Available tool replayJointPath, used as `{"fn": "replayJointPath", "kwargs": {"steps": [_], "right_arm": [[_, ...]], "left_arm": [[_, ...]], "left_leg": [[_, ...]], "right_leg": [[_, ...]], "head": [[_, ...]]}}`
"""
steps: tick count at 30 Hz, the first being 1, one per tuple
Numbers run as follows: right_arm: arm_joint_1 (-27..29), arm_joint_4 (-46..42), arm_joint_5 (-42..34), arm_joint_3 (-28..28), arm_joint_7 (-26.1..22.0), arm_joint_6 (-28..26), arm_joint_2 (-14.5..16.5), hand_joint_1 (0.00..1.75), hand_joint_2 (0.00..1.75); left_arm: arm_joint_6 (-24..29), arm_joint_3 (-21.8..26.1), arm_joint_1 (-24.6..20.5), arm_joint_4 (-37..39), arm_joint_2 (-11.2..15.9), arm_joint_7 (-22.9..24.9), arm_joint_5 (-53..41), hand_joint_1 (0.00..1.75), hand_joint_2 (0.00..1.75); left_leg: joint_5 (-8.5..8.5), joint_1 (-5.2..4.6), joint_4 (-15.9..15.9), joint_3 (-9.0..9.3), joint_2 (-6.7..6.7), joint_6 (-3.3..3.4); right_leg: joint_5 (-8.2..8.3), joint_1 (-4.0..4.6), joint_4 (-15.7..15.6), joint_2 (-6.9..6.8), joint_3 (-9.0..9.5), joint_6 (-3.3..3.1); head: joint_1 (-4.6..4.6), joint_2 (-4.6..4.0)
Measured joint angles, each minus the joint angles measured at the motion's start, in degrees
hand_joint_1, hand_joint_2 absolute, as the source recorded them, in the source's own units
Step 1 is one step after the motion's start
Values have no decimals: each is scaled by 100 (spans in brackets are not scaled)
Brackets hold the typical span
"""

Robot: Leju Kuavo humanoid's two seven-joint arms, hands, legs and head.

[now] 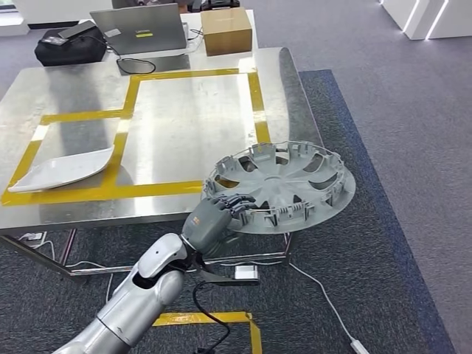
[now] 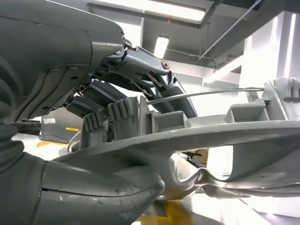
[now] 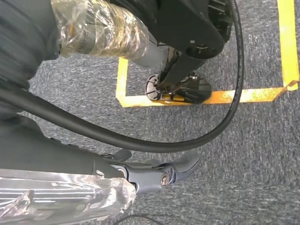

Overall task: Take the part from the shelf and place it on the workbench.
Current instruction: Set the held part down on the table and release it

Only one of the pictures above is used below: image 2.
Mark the ceiling light panel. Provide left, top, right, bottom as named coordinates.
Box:
left=153, top=36, right=170, bottom=60
left=92, top=0, right=207, bottom=23

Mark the black bag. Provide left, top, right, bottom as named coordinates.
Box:
left=11, top=119, right=42, bottom=136

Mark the silver laptop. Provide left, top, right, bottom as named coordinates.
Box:
left=40, top=107, right=82, bottom=144

